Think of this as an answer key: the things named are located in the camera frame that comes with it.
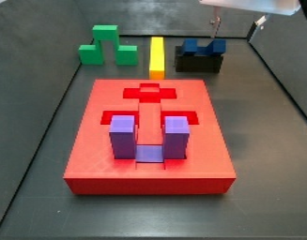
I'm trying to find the white gripper mounting plate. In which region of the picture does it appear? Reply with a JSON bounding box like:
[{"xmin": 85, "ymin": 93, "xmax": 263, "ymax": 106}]
[{"xmin": 197, "ymin": 0, "xmax": 300, "ymax": 41}]

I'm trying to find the blue U-shaped block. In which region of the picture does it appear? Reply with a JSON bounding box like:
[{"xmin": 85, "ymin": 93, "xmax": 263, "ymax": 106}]
[{"xmin": 180, "ymin": 38, "xmax": 226, "ymax": 56}]

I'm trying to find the black fixture block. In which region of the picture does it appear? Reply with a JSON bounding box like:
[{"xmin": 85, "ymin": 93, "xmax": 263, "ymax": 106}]
[{"xmin": 173, "ymin": 46, "xmax": 223, "ymax": 73}]

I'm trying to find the red base board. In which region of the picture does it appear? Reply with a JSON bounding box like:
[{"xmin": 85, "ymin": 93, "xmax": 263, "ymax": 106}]
[{"xmin": 64, "ymin": 80, "xmax": 235, "ymax": 195}]

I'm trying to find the yellow long bar block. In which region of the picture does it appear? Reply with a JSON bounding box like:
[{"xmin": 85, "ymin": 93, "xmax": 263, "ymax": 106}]
[{"xmin": 149, "ymin": 37, "xmax": 165, "ymax": 80}]

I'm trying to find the green stepped block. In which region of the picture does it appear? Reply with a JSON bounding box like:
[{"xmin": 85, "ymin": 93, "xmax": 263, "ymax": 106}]
[{"xmin": 77, "ymin": 25, "xmax": 137, "ymax": 66}]

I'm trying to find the purple U-shaped block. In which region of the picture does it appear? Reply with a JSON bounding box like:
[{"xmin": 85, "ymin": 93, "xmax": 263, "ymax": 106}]
[{"xmin": 109, "ymin": 115, "xmax": 189, "ymax": 163}]

